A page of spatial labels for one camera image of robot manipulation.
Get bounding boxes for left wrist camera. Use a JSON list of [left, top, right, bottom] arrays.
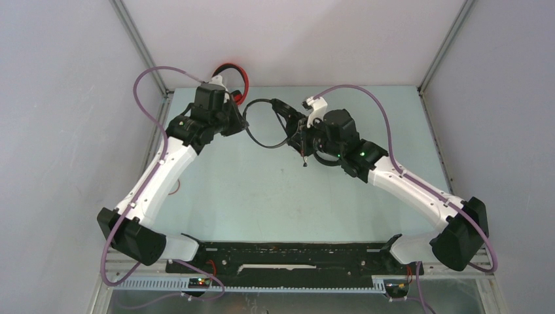
[[206, 75, 229, 92]]

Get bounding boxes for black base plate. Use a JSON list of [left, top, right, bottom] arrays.
[[190, 241, 424, 289]]

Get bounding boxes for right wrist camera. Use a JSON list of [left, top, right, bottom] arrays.
[[302, 97, 328, 128]]

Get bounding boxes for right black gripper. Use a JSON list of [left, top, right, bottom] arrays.
[[287, 115, 344, 159]]

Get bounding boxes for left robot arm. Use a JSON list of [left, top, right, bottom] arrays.
[[97, 77, 246, 273]]

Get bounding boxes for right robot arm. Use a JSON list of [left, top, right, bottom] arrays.
[[285, 109, 488, 273]]

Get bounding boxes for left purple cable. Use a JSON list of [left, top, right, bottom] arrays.
[[99, 65, 226, 302]]

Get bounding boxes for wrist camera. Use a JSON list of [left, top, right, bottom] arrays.
[[302, 97, 328, 128], [206, 75, 229, 92]]

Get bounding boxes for red headphones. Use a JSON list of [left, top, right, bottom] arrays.
[[211, 62, 250, 106]]

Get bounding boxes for aluminium frame rail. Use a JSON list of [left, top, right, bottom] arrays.
[[117, 242, 488, 294]]

